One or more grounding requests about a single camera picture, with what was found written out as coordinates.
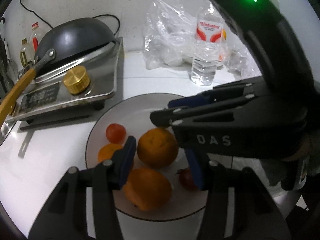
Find mandarin orange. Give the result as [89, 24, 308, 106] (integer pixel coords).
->
[97, 143, 123, 163]
[123, 167, 172, 212]
[137, 128, 179, 168]

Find cherry tomato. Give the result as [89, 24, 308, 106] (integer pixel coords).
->
[176, 167, 199, 192]
[105, 123, 126, 144]

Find printed plastic fruit bag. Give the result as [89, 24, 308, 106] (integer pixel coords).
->
[224, 46, 262, 80]

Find white plate black rim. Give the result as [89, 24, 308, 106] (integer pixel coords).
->
[85, 93, 208, 222]

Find large orange with leaf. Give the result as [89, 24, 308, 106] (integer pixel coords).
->
[222, 29, 227, 40]

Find clear water bottle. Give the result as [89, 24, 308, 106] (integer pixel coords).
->
[190, 2, 223, 86]

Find crumpled clear plastic bag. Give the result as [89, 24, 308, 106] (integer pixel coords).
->
[143, 0, 196, 70]

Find steel induction cooker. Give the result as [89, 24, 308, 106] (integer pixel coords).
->
[6, 37, 123, 122]

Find black wok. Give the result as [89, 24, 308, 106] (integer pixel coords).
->
[1, 18, 117, 123]

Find red-cap sauce bottle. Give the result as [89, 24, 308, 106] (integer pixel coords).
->
[29, 22, 45, 51]

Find oil bottle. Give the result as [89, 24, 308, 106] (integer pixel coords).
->
[20, 38, 35, 67]

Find black cooker power cable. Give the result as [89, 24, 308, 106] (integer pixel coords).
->
[19, 0, 121, 37]

